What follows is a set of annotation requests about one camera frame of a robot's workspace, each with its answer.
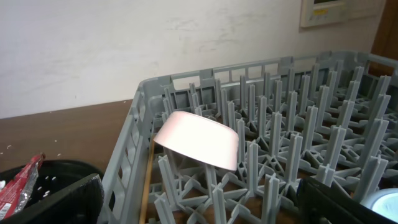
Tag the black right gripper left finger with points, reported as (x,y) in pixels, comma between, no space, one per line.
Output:
(60,200)

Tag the light blue cup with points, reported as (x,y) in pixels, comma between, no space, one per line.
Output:
(384,202)

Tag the grey dishwasher rack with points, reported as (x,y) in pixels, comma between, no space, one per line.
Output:
(335,122)

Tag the white wall panel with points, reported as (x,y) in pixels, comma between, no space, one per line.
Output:
(323,12)

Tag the red snack wrapper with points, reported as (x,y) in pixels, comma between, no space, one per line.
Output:
(16,193)

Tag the pink bowl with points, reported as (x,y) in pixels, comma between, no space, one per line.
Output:
(201,139)

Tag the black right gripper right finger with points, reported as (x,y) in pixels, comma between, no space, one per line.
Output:
(318,203)

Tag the black round tray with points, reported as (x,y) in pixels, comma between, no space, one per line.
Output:
(69,168)

